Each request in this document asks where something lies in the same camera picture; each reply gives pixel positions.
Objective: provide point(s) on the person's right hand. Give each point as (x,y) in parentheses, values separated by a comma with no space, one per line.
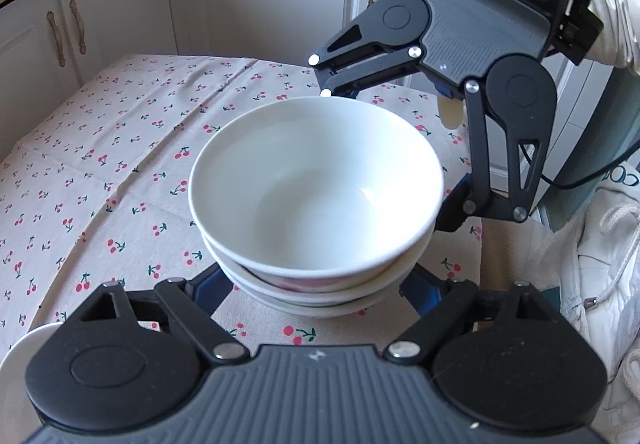
(451,113)

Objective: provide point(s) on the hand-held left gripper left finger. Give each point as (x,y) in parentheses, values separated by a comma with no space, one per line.
(205,291)

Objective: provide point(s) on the cherry print tablecloth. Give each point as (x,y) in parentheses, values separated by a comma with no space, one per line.
(100,148)

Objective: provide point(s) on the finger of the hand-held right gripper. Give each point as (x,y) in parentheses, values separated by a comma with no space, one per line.
(360,73)
(500,204)

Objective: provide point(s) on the person's white jacket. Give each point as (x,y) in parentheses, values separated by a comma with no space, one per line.
(600,274)

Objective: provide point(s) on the person's right forearm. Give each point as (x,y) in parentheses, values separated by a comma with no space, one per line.
(615,18)

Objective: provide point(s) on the white floral plate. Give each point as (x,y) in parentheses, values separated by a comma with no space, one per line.
(30,341)

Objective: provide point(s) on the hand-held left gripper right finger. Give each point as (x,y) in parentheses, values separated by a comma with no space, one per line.
(420,291)

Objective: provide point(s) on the white bowl pink print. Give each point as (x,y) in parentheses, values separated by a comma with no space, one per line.
(325,285)
(310,306)
(310,184)

